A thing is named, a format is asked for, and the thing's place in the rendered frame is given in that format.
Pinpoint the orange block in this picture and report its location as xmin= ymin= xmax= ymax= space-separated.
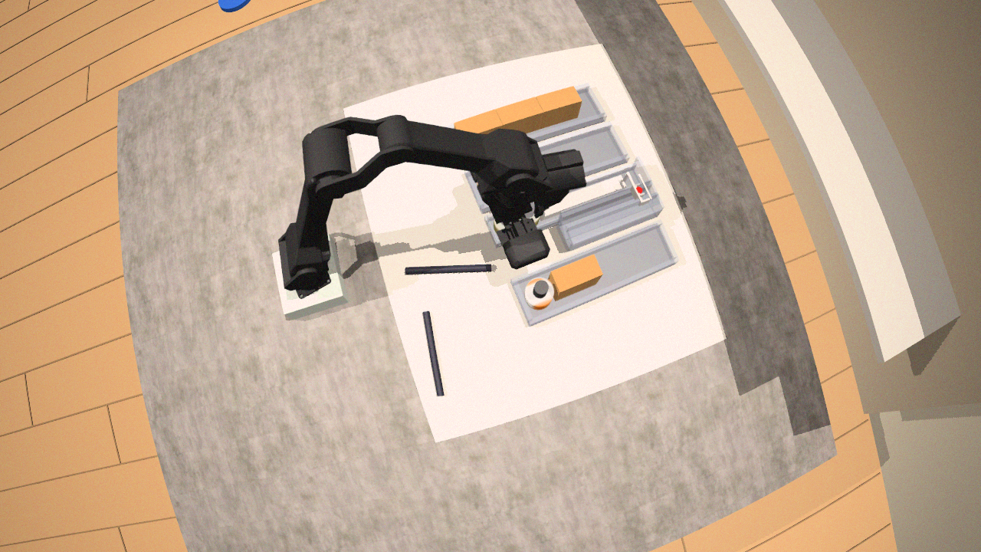
xmin=536 ymin=86 xmax=582 ymax=129
xmin=547 ymin=255 xmax=603 ymax=302
xmin=454 ymin=109 xmax=503 ymax=134
xmin=496 ymin=97 xmax=543 ymax=133

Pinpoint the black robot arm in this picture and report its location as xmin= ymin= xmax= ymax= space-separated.
xmin=278 ymin=114 xmax=587 ymax=299

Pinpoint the dark grey rod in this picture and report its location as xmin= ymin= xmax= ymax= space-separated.
xmin=405 ymin=264 xmax=491 ymax=274
xmin=422 ymin=310 xmax=444 ymax=397

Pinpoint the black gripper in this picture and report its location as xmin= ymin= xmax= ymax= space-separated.
xmin=477 ymin=185 xmax=550 ymax=270

